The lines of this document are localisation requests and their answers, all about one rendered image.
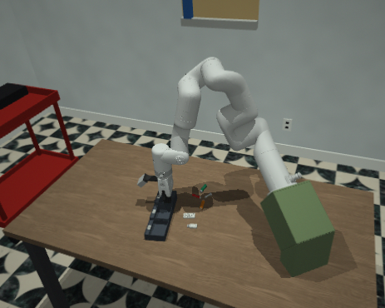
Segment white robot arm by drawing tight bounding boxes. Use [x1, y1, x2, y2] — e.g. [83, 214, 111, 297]
[137, 57, 302, 196]

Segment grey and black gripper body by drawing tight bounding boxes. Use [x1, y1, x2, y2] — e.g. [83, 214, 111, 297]
[156, 174, 174, 197]

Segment white domino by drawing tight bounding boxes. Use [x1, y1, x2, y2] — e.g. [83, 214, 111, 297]
[183, 213, 195, 219]

